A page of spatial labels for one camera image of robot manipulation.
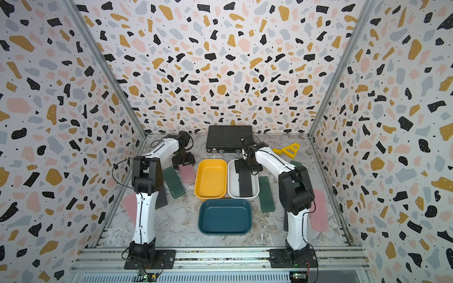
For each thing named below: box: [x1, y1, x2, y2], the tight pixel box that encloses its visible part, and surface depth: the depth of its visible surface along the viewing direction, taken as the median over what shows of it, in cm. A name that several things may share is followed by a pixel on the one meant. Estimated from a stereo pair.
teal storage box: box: [197, 198, 253, 236], surface depth 86 cm
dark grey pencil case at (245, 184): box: [238, 170, 254, 198], surface depth 97 cm
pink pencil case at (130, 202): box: [122, 192, 138, 227], surface depth 92 cm
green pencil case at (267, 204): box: [258, 176, 276, 213], surface depth 92 cm
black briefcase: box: [205, 124, 253, 159], surface depth 123 cm
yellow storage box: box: [194, 158, 228, 202], surface depth 100 cm
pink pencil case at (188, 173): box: [178, 163, 196, 184], surface depth 102 cm
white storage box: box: [227, 158, 261, 202], surface depth 97 cm
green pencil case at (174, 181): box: [162, 166, 186, 199], surface depth 97 cm
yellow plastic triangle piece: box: [272, 142, 301, 160], surface depth 116 cm
